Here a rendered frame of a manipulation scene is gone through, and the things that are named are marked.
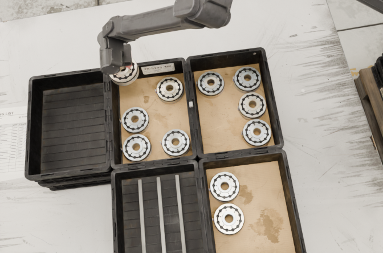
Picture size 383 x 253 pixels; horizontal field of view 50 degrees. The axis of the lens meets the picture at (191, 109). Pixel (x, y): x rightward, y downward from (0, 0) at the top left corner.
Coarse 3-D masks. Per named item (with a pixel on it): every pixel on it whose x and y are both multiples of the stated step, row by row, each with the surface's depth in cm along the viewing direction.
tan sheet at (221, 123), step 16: (256, 64) 163; (224, 80) 161; (224, 96) 158; (240, 96) 158; (208, 112) 156; (224, 112) 156; (208, 128) 154; (224, 128) 154; (240, 128) 153; (208, 144) 152; (224, 144) 151; (240, 144) 151; (272, 144) 150
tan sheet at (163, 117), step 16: (144, 80) 163; (160, 80) 163; (128, 96) 161; (144, 96) 160; (160, 112) 158; (176, 112) 157; (160, 128) 155; (176, 128) 155; (160, 144) 153; (176, 144) 152; (128, 160) 151
